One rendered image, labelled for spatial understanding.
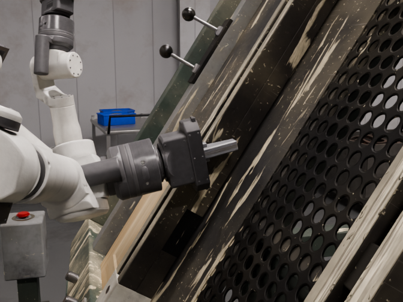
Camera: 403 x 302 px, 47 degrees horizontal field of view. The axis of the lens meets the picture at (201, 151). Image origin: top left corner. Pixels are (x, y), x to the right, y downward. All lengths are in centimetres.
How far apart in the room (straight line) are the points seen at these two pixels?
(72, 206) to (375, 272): 44
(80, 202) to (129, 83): 434
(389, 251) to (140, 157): 45
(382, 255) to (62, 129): 100
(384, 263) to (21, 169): 36
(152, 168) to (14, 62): 447
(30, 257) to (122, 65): 364
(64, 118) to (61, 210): 60
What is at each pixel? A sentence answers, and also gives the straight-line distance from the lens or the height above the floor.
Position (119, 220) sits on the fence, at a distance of 130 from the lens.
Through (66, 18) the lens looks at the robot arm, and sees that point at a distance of 126.
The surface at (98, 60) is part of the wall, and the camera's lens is 499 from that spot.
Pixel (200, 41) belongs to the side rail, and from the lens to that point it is 150.
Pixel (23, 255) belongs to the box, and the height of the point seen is 83.
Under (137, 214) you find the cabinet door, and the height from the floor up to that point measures 104.
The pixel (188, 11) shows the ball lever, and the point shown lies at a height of 154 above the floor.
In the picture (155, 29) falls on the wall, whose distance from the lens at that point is 498.
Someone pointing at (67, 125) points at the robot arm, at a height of 125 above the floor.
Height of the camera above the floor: 141
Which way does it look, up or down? 11 degrees down
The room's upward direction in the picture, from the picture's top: straight up
